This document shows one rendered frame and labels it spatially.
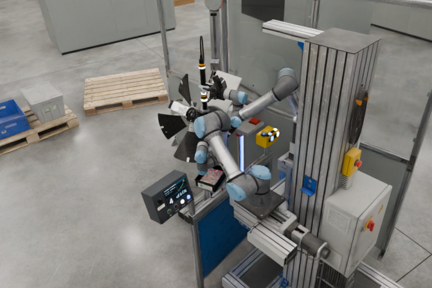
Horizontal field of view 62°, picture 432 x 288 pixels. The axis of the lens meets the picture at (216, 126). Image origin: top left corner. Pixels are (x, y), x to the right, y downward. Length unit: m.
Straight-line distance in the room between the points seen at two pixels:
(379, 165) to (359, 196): 0.90
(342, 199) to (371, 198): 0.15
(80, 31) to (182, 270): 5.78
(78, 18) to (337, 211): 6.71
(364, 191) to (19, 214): 3.27
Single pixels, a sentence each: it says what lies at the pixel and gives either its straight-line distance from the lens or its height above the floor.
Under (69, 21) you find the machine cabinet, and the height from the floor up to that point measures 0.63.
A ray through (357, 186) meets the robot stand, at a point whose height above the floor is 1.23.
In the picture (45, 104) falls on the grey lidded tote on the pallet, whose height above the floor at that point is 0.41.
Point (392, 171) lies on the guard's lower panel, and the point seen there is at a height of 0.85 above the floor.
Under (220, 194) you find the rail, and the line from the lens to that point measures 2.54.
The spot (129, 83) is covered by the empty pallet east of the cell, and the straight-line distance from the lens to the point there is 5.88.
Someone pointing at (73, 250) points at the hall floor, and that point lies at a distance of 3.62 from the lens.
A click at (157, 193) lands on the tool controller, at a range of 2.03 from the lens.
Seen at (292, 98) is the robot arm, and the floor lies 1.47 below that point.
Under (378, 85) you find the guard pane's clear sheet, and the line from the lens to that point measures 2.68.
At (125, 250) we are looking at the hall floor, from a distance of 3.46.
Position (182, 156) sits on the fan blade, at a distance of 2.73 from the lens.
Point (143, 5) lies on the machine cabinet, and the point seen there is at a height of 0.67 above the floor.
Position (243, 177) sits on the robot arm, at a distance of 2.04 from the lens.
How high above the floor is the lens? 2.61
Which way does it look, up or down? 33 degrees down
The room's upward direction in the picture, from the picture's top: 3 degrees counter-clockwise
